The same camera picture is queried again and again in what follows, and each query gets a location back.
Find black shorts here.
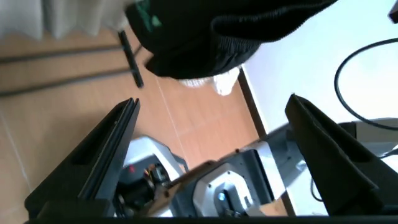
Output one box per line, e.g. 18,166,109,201
124,0,339,80

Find white curtain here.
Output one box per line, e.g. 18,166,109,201
0,0,133,40

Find black cable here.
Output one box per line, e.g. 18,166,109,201
333,37,398,132

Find black clothes rack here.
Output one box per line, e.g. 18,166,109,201
0,29,146,98

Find white garment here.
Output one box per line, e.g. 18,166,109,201
213,66,241,97

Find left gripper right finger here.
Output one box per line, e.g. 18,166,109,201
284,94,398,217

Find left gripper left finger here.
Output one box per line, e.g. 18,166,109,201
24,98,141,219

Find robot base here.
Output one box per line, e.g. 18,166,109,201
114,117,398,218

